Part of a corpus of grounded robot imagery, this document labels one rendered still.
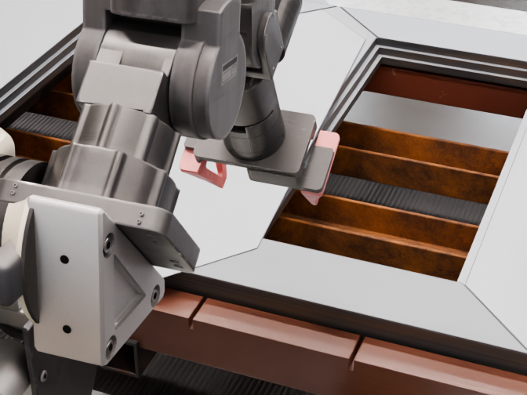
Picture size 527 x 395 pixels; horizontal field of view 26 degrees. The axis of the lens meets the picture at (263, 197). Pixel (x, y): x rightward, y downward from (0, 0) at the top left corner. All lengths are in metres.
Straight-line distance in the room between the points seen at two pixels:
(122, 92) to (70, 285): 0.13
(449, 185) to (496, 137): 1.55
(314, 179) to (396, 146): 0.75
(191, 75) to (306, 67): 0.92
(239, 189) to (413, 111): 1.99
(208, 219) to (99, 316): 0.63
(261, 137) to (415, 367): 0.31
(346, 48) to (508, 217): 0.48
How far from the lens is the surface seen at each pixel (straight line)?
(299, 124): 1.05
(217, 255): 1.28
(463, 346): 1.19
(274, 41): 0.92
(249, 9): 0.88
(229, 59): 0.79
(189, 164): 1.08
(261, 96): 0.96
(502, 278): 1.27
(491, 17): 2.12
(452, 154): 1.76
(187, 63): 0.76
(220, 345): 1.24
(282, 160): 1.03
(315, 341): 1.20
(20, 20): 1.86
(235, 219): 1.33
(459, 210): 1.92
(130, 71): 0.76
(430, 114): 3.33
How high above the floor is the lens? 1.60
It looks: 33 degrees down
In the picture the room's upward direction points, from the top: straight up
